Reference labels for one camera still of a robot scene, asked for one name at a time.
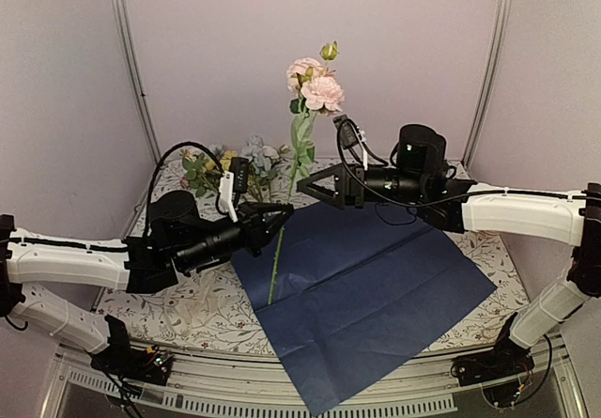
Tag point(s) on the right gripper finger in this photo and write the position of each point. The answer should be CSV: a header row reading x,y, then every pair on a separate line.
x,y
323,180
328,197

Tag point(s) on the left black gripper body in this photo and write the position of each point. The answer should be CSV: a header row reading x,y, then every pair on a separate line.
x,y
249,220

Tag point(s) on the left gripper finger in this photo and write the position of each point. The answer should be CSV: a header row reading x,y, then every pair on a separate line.
x,y
265,232
273,212

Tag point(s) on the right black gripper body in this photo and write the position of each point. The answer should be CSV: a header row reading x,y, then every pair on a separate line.
x,y
355,191

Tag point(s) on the blue hydrangea stem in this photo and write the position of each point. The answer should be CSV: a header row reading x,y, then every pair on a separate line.
x,y
271,157

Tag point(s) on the yellow flower stem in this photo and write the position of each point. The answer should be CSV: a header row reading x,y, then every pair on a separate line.
x,y
257,182

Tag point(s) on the pink rose stem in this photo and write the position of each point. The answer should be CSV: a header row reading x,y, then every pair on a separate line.
x,y
316,93

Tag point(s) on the white pink flower stem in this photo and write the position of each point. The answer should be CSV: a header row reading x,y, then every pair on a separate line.
x,y
201,174

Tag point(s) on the blue wrapping paper sheet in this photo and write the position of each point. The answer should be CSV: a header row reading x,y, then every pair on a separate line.
x,y
347,296

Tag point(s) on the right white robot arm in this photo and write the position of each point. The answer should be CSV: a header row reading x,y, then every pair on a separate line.
x,y
418,177

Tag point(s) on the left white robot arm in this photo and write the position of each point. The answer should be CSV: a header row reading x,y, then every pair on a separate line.
x,y
178,242

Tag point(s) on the cream printed ribbon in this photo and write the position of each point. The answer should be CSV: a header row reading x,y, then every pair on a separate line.
x,y
196,303

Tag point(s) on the floral patterned table mat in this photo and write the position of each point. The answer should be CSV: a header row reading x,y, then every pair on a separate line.
x,y
244,336

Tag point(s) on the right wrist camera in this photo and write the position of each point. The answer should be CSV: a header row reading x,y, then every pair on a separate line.
x,y
352,139

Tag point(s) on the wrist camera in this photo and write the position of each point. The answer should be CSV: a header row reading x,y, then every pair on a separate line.
x,y
233,184
352,139

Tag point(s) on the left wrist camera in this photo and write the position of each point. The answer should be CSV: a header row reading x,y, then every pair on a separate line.
x,y
233,184

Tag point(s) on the front aluminium rail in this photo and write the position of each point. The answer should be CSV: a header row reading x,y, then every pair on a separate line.
x,y
207,383

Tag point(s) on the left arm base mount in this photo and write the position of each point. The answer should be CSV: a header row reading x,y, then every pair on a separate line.
x,y
149,365

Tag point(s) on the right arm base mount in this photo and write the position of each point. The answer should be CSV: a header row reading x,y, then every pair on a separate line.
x,y
509,373

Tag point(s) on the right aluminium frame post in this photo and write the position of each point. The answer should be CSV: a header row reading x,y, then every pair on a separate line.
x,y
493,58

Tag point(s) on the aluminium frame post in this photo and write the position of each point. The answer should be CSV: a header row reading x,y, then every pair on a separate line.
x,y
123,26
493,58

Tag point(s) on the left aluminium frame post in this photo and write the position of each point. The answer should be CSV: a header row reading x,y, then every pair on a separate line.
x,y
123,26

